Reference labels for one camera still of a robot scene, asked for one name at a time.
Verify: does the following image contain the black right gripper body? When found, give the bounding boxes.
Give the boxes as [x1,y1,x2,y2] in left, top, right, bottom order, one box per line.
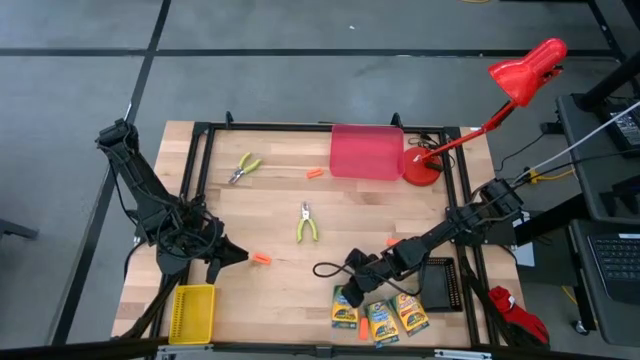
[349,252,389,295]

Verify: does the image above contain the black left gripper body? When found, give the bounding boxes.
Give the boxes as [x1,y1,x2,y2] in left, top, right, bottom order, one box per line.
[194,234,224,265]

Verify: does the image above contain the yellow green crayon box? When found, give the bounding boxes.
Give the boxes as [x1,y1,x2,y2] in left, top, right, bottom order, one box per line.
[330,284,360,330]
[387,292,431,337]
[363,298,401,349]

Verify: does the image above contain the green-handled metal hole punch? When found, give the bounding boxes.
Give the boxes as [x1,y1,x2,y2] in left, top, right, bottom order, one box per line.
[227,151,263,185]
[296,201,320,245]

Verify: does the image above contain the black plastic basket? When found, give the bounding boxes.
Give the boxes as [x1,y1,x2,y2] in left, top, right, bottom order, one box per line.
[419,256,464,314]

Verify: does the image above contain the yellow plastic basket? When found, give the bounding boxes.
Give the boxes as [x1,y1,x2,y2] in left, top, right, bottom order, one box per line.
[168,283,217,346]

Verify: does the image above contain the pink translucent plastic bin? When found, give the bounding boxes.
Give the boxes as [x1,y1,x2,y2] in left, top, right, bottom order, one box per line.
[328,123,406,182]

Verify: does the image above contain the red glove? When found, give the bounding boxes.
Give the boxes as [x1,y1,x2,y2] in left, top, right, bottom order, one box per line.
[487,284,551,347]

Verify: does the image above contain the white paper sheet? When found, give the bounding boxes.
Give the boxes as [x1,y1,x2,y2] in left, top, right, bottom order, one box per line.
[512,209,537,269]

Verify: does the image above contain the black metal beam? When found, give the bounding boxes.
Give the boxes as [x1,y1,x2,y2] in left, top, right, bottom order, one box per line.
[514,192,591,247]

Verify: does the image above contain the black furniture leg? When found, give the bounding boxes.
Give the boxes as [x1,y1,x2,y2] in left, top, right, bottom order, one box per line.
[0,218,40,241]

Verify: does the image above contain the dark grey side desk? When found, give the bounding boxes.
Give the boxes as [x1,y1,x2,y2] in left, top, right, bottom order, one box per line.
[569,219,640,347]
[556,92,640,225]

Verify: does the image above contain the red desk lamp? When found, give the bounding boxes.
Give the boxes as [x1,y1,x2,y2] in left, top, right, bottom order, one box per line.
[402,37,569,188]

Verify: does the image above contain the black laptop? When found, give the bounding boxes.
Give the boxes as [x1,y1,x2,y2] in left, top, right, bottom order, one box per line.
[587,232,640,306]

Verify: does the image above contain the black power brick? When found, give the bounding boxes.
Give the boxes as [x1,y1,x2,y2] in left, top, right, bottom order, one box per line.
[599,99,640,156]

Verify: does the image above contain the black diagonal pole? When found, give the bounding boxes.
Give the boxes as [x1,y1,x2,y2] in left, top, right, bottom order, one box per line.
[573,49,640,112]

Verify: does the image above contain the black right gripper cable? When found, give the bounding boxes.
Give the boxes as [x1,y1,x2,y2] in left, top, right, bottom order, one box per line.
[313,261,354,279]

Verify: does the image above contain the silver aluminium bracket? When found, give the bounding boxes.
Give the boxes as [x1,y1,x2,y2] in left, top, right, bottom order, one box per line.
[433,348,494,360]

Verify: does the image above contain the black metal table frame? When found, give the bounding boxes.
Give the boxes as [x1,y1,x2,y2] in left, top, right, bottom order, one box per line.
[112,110,506,360]

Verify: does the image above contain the black lamp cable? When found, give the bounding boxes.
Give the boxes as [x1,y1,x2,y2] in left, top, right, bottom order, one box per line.
[407,130,457,151]

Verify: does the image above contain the grey braided cable sleeve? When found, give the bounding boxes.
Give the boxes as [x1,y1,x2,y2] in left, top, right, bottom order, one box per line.
[512,102,640,185]

